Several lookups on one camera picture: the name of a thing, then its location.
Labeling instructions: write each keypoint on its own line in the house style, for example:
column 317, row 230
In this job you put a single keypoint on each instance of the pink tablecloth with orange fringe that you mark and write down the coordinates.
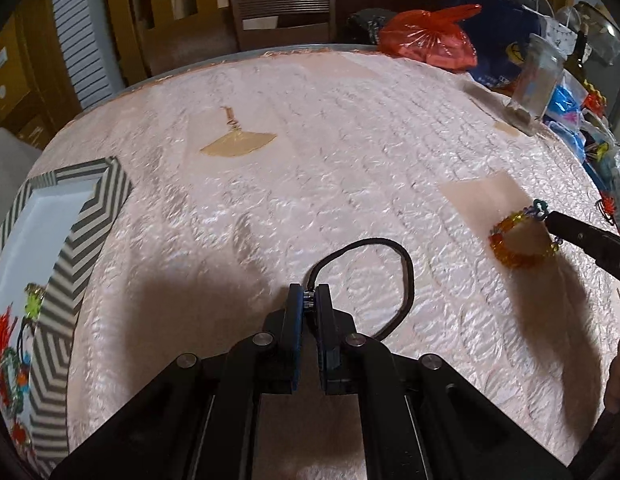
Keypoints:
column 340, row 160

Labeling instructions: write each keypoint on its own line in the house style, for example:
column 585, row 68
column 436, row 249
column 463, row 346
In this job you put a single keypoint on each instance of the dark wooden chair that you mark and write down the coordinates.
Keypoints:
column 285, row 15

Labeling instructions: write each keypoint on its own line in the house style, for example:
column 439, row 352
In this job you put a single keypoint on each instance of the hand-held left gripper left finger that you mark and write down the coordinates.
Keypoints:
column 294, row 330

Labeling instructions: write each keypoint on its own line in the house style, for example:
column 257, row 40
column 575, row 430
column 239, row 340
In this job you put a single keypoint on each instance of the black plastic bag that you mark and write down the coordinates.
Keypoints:
column 372, row 22

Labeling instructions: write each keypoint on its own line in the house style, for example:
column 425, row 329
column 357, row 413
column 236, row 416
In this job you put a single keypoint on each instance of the white tray with striped border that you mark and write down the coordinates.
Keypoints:
column 65, row 280

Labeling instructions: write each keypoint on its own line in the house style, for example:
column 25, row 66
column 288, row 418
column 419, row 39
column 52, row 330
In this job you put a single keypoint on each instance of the white paper bag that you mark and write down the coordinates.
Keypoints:
column 562, row 30

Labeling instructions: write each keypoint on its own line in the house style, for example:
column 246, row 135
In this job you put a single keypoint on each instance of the tan paper sheet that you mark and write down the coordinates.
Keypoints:
column 479, row 200

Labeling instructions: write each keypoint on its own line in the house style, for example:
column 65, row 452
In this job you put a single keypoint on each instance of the white cloth covered chair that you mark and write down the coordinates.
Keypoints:
column 10, row 170

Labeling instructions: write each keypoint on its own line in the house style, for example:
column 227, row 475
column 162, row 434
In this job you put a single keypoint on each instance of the white louvred door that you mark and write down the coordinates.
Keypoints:
column 80, row 30

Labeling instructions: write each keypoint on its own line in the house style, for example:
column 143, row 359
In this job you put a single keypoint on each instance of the tan fan-shaped patch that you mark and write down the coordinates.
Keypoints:
column 237, row 146

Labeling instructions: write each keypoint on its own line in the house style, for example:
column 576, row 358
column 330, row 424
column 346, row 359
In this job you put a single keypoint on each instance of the blue plastic packet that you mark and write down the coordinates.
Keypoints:
column 564, row 110

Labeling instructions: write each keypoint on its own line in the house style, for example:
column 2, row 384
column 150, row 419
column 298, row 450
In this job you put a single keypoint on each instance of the blue bag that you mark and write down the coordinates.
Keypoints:
column 499, row 50

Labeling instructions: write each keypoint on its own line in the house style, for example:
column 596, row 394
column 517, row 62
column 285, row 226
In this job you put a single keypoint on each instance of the green bead ornament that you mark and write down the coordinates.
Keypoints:
column 34, row 302

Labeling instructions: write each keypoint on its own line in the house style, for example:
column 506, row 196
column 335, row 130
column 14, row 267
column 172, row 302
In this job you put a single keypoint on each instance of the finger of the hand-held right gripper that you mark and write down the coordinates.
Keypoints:
column 572, row 230

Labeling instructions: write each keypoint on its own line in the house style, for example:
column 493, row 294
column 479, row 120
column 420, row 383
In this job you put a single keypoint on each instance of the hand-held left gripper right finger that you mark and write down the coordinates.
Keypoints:
column 326, row 330

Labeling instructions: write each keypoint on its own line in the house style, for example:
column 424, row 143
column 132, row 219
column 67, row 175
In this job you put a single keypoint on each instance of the person's right hand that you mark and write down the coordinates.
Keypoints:
column 618, row 370

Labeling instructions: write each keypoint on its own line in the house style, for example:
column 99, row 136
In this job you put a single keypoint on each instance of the red plastic bag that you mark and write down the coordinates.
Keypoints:
column 429, row 40

